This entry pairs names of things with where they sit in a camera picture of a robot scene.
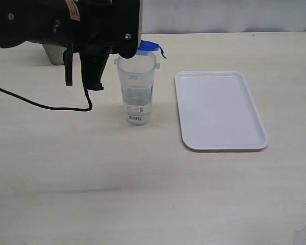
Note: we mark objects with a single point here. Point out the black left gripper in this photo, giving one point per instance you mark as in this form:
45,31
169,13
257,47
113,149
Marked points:
101,25

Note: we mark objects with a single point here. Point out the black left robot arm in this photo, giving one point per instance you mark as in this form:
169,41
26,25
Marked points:
44,22

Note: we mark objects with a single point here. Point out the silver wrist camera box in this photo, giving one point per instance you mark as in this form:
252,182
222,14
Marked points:
140,18

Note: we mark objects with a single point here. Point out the white rectangular plastic tray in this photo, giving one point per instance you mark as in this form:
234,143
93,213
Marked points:
217,112

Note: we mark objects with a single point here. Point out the clear plastic tall container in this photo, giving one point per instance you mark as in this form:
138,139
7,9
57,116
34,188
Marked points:
136,76

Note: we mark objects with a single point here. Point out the stainless steel cup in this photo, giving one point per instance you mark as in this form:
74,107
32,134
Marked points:
54,53

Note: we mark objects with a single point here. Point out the blue plastic snap lid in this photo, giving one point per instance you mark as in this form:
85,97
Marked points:
149,46

